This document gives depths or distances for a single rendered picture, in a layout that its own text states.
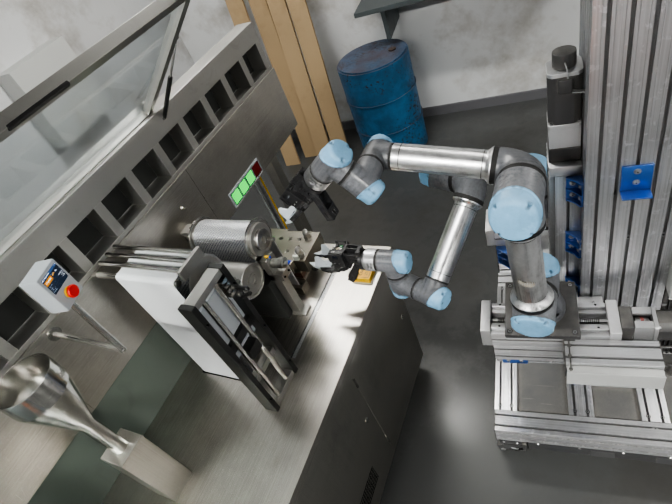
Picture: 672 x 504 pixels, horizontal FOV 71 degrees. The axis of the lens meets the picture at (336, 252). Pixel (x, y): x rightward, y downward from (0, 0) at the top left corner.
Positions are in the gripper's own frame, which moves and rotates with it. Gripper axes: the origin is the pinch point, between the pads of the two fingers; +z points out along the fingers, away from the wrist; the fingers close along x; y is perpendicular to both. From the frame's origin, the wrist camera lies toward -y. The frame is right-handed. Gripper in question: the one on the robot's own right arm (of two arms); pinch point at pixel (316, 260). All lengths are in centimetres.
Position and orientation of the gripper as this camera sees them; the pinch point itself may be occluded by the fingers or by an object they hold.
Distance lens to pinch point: 168.0
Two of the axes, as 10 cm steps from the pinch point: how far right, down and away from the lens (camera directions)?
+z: -8.8, -0.5, 4.7
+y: -3.1, -6.8, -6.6
